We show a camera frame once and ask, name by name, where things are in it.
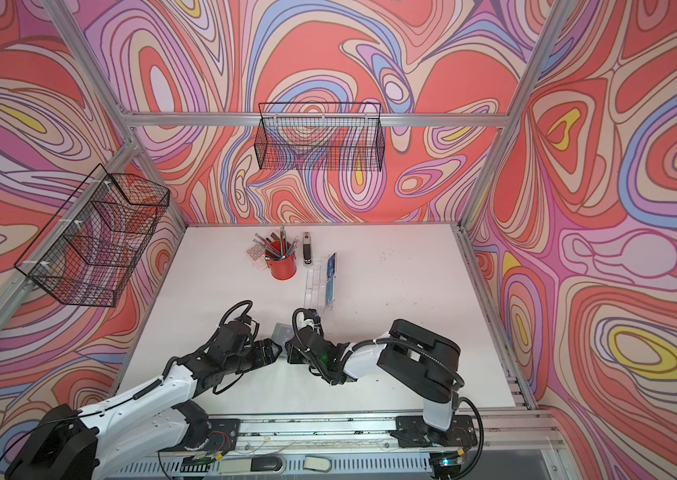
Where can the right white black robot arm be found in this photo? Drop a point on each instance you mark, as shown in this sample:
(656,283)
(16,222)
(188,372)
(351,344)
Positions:
(424,362)

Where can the mint green card wallet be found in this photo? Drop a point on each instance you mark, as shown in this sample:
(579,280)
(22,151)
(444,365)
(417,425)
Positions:
(282,334)

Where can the black wire basket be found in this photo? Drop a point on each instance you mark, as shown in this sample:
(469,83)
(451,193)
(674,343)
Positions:
(320,136)
(87,259)

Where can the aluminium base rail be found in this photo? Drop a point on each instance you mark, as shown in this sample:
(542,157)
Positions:
(503,445)

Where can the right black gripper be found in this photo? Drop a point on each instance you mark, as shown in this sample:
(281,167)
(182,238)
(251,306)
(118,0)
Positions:
(293,355)

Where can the back black wire basket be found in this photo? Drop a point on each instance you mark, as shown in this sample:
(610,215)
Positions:
(320,136)

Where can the red pen cup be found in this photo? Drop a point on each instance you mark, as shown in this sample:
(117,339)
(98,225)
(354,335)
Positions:
(281,260)

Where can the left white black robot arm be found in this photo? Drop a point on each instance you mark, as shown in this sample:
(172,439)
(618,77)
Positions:
(95,441)

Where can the pink calculator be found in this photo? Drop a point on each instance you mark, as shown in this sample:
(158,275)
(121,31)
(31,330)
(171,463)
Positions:
(256,252)

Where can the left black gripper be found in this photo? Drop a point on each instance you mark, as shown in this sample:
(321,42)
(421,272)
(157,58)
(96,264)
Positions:
(266,356)

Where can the clear acrylic card holder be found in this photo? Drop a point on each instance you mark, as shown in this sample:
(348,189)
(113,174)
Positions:
(315,291)

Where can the left black wire basket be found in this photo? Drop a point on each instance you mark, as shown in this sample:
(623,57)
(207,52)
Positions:
(87,259)

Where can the blue VIP card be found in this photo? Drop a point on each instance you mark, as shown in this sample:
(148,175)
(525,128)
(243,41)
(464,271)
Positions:
(331,267)

